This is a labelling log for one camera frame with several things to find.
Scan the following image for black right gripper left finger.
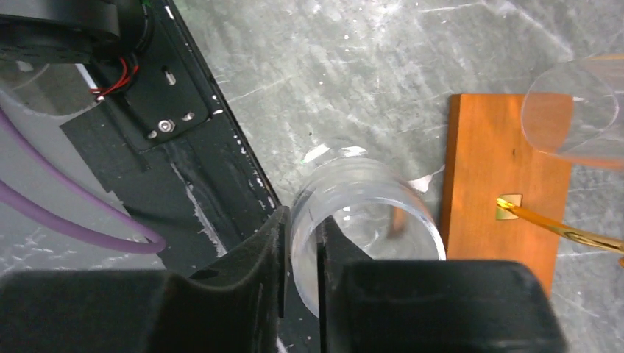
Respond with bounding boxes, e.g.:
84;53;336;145
1;206;290;352

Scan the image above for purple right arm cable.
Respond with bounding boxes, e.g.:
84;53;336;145
0;107;168;256

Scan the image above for gold wire wine glass rack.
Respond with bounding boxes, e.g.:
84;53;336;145
439;93;623;292

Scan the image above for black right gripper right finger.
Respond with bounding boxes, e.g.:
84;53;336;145
316;219;568;352

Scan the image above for clear wine glass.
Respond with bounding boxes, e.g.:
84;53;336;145
521;54;623;170
290;138;447;316

